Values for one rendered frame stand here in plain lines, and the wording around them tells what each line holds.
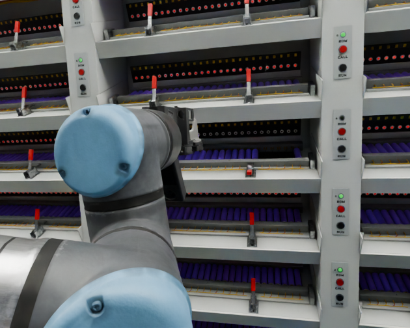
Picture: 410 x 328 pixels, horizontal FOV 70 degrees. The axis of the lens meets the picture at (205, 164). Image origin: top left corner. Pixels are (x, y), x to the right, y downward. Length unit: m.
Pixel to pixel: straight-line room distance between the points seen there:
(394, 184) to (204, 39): 0.61
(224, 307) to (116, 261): 0.77
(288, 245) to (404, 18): 0.62
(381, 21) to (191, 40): 0.46
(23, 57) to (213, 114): 0.61
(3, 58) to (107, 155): 0.87
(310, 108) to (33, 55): 0.81
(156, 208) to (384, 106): 0.65
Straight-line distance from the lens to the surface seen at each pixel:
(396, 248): 0.93
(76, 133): 0.31
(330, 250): 0.87
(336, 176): 0.82
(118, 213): 0.31
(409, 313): 1.05
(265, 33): 0.83
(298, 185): 0.81
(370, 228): 0.94
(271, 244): 0.87
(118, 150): 0.29
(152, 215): 0.32
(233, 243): 0.88
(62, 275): 0.21
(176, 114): 0.50
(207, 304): 0.98
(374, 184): 0.85
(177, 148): 0.41
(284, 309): 0.97
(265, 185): 0.81
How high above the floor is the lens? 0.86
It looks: 7 degrees down
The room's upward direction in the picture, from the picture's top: 2 degrees counter-clockwise
